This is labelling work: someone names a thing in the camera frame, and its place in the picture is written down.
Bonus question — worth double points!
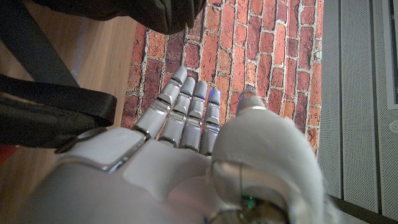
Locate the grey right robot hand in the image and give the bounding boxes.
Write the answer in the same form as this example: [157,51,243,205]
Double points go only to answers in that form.
[18,65,343,224]

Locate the black backpack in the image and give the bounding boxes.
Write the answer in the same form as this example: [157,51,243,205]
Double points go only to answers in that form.
[0,0,208,155]

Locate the brick print backdrop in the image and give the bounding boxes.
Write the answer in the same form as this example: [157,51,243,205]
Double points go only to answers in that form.
[120,0,325,156]

